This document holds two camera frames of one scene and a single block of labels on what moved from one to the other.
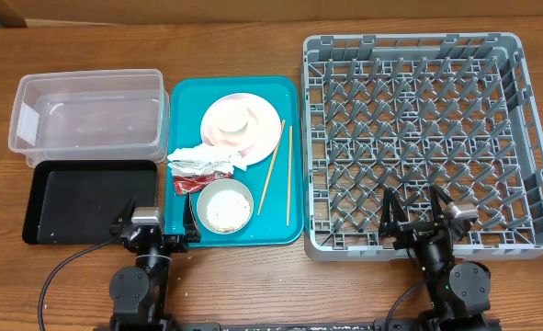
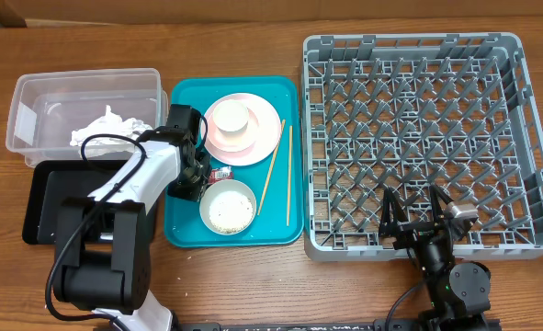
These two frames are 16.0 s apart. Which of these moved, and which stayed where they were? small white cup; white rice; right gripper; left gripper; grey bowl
Moved: left gripper
Stayed: small white cup; white rice; right gripper; grey bowl
